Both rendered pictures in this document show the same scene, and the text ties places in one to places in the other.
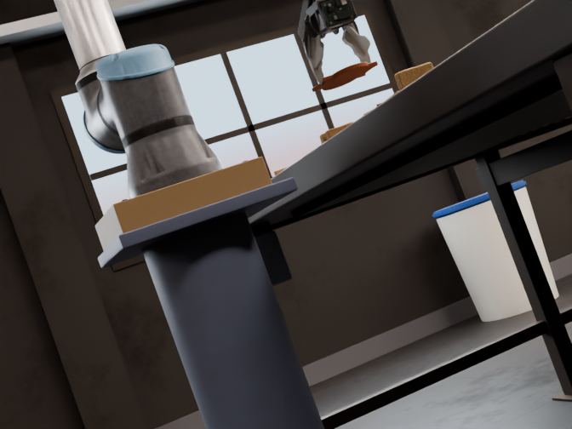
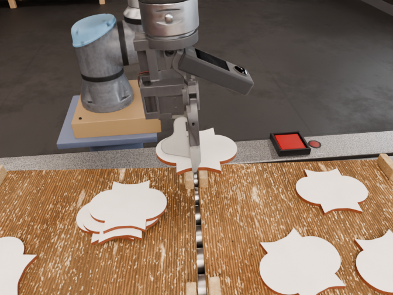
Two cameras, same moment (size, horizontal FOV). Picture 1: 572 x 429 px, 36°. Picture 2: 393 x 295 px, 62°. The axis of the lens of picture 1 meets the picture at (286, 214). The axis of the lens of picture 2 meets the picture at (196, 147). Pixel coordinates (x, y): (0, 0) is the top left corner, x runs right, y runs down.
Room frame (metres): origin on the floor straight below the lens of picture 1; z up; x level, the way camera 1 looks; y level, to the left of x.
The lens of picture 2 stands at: (1.79, -0.64, 1.40)
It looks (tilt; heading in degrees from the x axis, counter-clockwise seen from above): 38 degrees down; 103
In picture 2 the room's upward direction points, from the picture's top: straight up
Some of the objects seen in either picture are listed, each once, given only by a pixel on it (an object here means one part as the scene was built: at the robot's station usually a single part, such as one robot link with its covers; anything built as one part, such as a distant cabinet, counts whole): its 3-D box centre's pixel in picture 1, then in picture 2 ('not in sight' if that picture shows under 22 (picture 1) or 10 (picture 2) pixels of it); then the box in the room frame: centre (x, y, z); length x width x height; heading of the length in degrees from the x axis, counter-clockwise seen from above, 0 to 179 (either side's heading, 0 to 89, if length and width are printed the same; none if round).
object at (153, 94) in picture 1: (141, 90); (99, 44); (1.35, 0.15, 1.09); 0.13 x 0.12 x 0.14; 25
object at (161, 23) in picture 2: not in sight; (169, 16); (1.66, -0.21, 1.28); 0.08 x 0.08 x 0.05
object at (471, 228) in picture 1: (498, 251); not in sight; (5.19, -1.11, 0.35); 0.58 x 0.57 x 0.70; 20
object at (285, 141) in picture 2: not in sight; (289, 143); (1.87, 0.04, 0.92); 0.06 x 0.06 x 0.01; 19
